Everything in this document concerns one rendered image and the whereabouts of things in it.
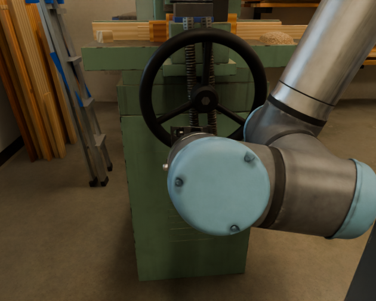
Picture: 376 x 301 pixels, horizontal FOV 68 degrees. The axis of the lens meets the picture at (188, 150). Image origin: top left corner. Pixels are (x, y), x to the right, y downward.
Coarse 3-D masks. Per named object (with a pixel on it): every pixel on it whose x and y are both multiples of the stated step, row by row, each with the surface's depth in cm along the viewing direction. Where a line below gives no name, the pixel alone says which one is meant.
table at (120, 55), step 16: (96, 48) 72; (112, 48) 73; (128, 48) 73; (144, 48) 73; (256, 48) 76; (272, 48) 76; (288, 48) 77; (96, 64) 74; (112, 64) 74; (128, 64) 75; (144, 64) 75; (176, 64) 67; (224, 64) 68; (240, 64) 78; (272, 64) 78
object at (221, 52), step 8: (176, 24) 63; (200, 24) 63; (216, 24) 64; (224, 24) 64; (176, 32) 64; (184, 48) 65; (200, 48) 66; (216, 48) 66; (224, 48) 66; (176, 56) 66; (184, 56) 66; (200, 56) 66; (216, 56) 67; (224, 56) 67
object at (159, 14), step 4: (156, 0) 99; (160, 0) 99; (156, 4) 99; (160, 4) 99; (156, 8) 100; (160, 8) 100; (156, 12) 100; (160, 12) 101; (164, 12) 101; (168, 12) 101; (172, 12) 101; (156, 16) 101; (160, 16) 101; (164, 16) 101
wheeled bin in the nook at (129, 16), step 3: (132, 12) 239; (135, 12) 239; (123, 15) 232; (126, 15) 232; (129, 15) 232; (132, 15) 232; (135, 15) 233; (114, 18) 239; (117, 18) 239; (120, 18) 233; (123, 18) 232; (126, 18) 232; (129, 18) 232; (132, 18) 232; (135, 18) 232
